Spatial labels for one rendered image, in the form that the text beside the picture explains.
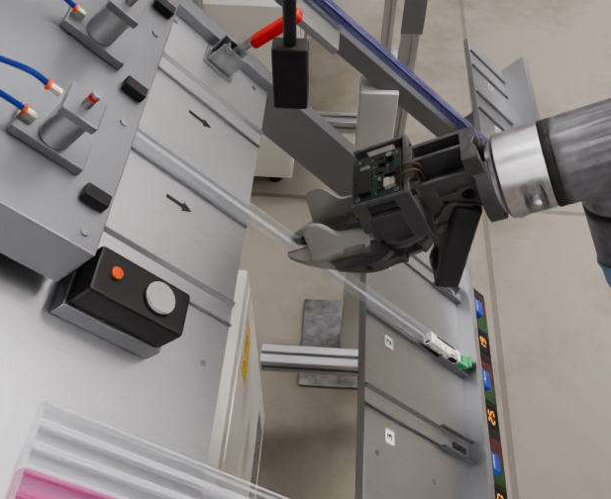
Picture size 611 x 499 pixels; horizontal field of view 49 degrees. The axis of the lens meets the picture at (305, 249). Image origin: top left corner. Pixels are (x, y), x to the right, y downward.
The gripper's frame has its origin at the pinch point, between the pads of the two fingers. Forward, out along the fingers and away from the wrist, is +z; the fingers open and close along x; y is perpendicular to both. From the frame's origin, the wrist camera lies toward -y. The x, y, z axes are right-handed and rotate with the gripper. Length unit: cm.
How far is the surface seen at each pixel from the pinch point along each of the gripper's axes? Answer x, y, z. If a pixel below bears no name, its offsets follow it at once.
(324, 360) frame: -22, -56, 28
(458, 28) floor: -186, -104, 4
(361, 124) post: -41.7, -19.9, 3.5
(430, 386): 5.4, -22.2, -4.9
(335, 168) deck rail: -18.9, -7.5, 1.1
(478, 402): 5.1, -28.7, -8.7
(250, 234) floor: -79, -73, 63
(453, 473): 14.5, -25.7, -5.9
